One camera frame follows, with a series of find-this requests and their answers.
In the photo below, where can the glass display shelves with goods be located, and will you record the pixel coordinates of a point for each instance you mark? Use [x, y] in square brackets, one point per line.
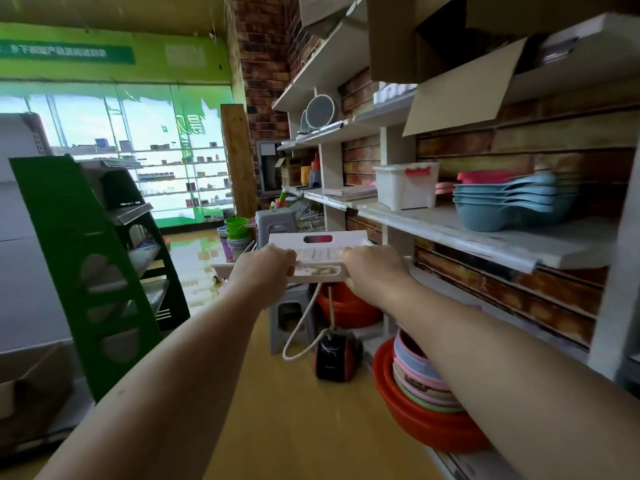
[180, 169]

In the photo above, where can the red plastic bottle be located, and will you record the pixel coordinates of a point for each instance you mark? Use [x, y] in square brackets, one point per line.
[315, 167]

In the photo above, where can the stack of white flat boards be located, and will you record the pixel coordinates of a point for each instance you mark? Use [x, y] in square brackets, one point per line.
[350, 192]

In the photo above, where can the person's left hand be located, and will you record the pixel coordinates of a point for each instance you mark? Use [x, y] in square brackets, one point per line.
[260, 274]

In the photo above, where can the wooden pillar board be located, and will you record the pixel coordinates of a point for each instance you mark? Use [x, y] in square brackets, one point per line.
[240, 159]

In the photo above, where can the open cardboard box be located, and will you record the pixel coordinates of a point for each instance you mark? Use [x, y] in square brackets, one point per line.
[30, 389]

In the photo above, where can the brown cardboard box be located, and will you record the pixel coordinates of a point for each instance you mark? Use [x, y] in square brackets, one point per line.
[450, 49]

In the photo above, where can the stack of blue plastic scoops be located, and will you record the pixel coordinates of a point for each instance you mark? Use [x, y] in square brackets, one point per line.
[510, 204]

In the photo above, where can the white wall shelving unit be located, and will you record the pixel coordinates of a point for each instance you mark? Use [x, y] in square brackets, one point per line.
[475, 194]

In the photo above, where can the black red garment steamer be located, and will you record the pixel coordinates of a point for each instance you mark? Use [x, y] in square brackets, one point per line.
[337, 355]

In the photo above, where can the round grey mirror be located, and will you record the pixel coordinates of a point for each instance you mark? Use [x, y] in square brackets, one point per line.
[320, 111]

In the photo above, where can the large red plastic basin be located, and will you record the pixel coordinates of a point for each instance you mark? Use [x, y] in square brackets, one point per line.
[425, 419]

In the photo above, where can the white plastic storage box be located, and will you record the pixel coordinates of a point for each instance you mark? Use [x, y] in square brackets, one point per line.
[406, 186]

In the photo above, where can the stack of pastel plastic basins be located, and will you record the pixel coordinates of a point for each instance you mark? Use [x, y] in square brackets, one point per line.
[420, 379]

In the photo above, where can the pink plastic basin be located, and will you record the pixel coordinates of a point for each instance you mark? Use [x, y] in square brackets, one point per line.
[482, 176]

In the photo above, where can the small cardboard box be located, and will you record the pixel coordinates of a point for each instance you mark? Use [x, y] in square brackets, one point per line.
[290, 170]

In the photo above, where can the person's right forearm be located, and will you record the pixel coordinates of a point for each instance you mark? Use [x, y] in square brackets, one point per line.
[500, 384]

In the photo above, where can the person's right hand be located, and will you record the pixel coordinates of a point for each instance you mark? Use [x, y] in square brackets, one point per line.
[382, 274]

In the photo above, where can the stack of green plastic buckets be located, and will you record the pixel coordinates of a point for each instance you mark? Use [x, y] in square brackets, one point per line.
[237, 228]

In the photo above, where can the green display rack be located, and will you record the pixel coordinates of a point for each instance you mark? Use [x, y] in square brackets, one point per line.
[100, 264]

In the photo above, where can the small grey plastic stool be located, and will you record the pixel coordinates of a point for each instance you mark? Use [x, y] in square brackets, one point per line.
[276, 224]

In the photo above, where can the green wall banner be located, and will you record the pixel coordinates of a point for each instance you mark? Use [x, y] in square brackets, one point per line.
[115, 52]

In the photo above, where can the person's left forearm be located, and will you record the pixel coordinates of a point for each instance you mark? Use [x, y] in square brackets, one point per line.
[165, 389]

